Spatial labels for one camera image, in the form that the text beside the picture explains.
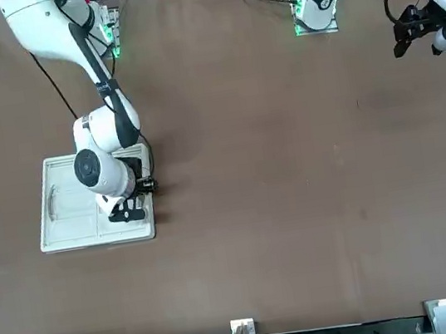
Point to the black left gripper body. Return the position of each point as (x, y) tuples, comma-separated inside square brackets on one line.
[(426, 21)]

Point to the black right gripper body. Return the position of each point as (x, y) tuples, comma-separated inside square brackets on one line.
[(135, 167)]

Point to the white folding storage box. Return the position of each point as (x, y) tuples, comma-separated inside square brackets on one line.
[(68, 228)]

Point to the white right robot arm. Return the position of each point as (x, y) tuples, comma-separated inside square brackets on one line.
[(43, 30)]

